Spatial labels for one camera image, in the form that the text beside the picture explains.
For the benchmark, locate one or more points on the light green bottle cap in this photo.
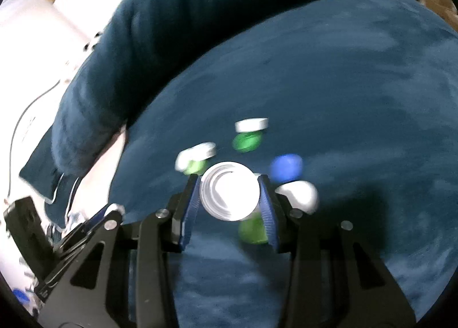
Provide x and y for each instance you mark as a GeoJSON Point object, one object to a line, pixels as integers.
{"type": "Point", "coordinates": [252, 230]}

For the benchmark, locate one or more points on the dark blue plush blanket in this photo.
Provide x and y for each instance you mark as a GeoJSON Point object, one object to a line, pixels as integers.
{"type": "Point", "coordinates": [365, 91]}

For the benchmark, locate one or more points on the white round cap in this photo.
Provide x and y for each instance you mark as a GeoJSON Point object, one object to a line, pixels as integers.
{"type": "Point", "coordinates": [302, 195]}

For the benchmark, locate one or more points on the dark green bottle cap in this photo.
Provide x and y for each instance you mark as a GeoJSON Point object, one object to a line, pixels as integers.
{"type": "Point", "coordinates": [247, 142]}

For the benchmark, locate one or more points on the blue bottle cap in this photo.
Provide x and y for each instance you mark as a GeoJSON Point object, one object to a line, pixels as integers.
{"type": "Point", "coordinates": [285, 168]}

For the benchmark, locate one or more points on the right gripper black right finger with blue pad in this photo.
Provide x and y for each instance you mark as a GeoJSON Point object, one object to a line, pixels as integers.
{"type": "Point", "coordinates": [337, 278]}

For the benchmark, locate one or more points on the dark blue rolled bolster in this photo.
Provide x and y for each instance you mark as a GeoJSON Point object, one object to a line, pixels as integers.
{"type": "Point", "coordinates": [145, 45]}

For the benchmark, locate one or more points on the light green cap under white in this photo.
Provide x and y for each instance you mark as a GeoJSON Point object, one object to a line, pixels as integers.
{"type": "Point", "coordinates": [195, 167]}

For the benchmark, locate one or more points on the white cap on light green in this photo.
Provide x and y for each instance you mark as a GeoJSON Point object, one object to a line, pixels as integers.
{"type": "Point", "coordinates": [200, 152]}

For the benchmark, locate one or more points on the white upholstered headboard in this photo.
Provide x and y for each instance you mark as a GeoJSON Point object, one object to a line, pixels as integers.
{"type": "Point", "coordinates": [39, 52]}

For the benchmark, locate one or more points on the white cap near dark green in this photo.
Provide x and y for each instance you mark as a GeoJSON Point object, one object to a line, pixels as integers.
{"type": "Point", "coordinates": [251, 125]}

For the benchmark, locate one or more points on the large white bottle cap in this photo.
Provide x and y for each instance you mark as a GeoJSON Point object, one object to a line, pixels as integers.
{"type": "Point", "coordinates": [229, 191]}

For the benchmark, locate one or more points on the dark blue piped pillow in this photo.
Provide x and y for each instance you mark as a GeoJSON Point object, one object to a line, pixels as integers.
{"type": "Point", "coordinates": [57, 189]}

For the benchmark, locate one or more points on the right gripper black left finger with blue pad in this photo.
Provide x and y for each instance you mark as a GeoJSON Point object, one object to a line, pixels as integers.
{"type": "Point", "coordinates": [113, 274]}

